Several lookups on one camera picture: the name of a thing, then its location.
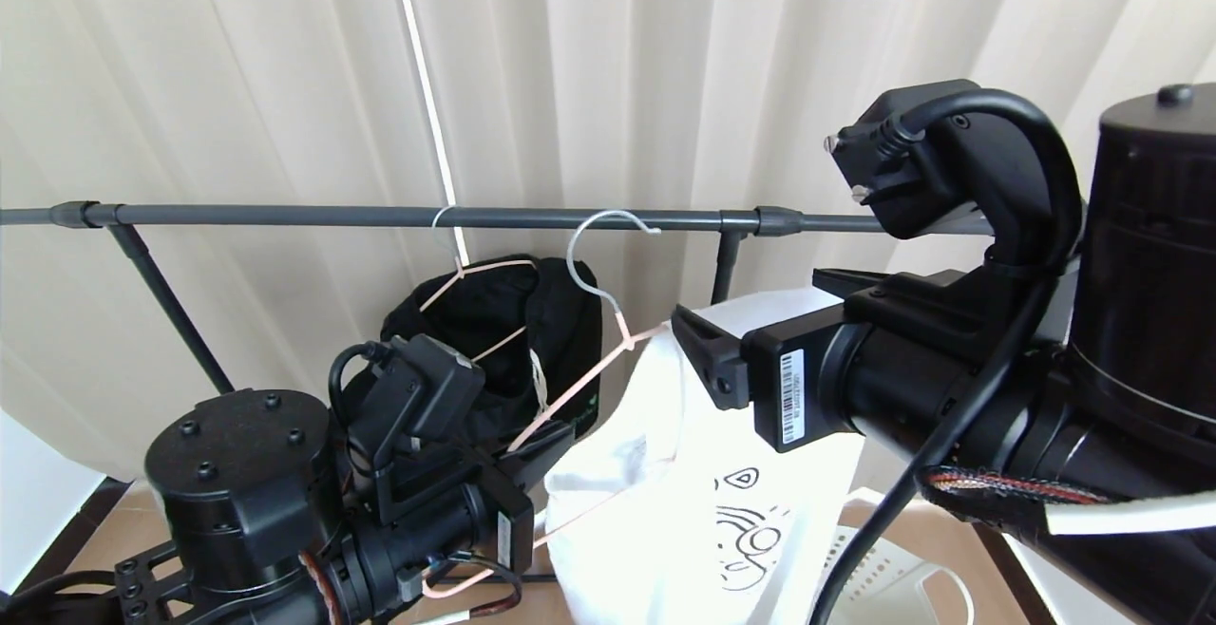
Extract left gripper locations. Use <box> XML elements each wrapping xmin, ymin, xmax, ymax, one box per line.
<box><xmin>351</xmin><ymin>422</ymin><xmax>576</xmax><ymax>612</ymax></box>

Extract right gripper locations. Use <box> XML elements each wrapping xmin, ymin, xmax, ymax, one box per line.
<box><xmin>671</xmin><ymin>268</ymin><xmax>1051</xmax><ymax>457</ymax></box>

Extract white garment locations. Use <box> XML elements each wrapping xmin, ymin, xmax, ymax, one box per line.
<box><xmin>544</xmin><ymin>286</ymin><xmax>867</xmax><ymax>625</ymax></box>

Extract pink clothes hanger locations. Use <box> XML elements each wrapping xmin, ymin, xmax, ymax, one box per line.
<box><xmin>421</xmin><ymin>210</ymin><xmax>666</xmax><ymax>600</ymax></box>
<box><xmin>418</xmin><ymin>217</ymin><xmax>540</xmax><ymax>365</ymax></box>

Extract black shorts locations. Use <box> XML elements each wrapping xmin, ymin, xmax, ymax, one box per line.
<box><xmin>337</xmin><ymin>255</ymin><xmax>604</xmax><ymax>445</ymax></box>

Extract white laundry basket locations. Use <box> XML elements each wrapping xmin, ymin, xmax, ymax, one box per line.
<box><xmin>822</xmin><ymin>487</ymin><xmax>977</xmax><ymax>625</ymax></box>

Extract black clothes rack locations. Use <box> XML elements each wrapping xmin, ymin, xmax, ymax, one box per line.
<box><xmin>0</xmin><ymin>200</ymin><xmax>899</xmax><ymax>398</ymax></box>

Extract beige curtain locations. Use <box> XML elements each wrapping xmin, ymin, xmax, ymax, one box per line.
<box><xmin>0</xmin><ymin>0</ymin><xmax>1216</xmax><ymax>512</ymax></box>

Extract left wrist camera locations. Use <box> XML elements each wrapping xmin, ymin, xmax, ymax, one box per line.
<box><xmin>347</xmin><ymin>333</ymin><xmax>487</xmax><ymax>526</ymax></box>

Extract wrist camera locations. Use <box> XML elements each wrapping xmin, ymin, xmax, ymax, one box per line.
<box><xmin>824</xmin><ymin>81</ymin><xmax>1086</xmax><ymax>275</ymax></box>
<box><xmin>347</xmin><ymin>333</ymin><xmax>487</xmax><ymax>526</ymax></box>

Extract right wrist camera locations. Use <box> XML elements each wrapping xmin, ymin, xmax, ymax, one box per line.
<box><xmin>824</xmin><ymin>81</ymin><xmax>1086</xmax><ymax>275</ymax></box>

